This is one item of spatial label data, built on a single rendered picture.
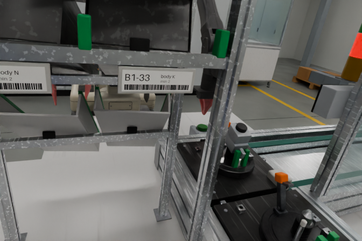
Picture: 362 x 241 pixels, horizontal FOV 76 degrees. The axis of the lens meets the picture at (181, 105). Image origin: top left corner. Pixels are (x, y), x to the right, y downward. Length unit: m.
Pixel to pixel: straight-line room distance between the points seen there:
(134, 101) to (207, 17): 0.68
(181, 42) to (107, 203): 0.51
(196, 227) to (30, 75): 0.33
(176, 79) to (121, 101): 1.02
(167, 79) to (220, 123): 0.10
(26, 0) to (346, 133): 0.63
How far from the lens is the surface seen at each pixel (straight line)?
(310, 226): 0.53
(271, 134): 0.96
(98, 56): 0.25
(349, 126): 0.65
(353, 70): 0.63
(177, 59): 0.26
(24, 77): 0.26
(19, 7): 0.31
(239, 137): 0.61
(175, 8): 0.32
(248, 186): 0.64
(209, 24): 0.77
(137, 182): 0.75
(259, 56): 5.17
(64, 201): 0.72
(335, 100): 0.61
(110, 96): 1.27
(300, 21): 11.48
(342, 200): 0.83
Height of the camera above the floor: 1.36
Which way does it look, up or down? 22 degrees down
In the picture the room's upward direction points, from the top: 8 degrees clockwise
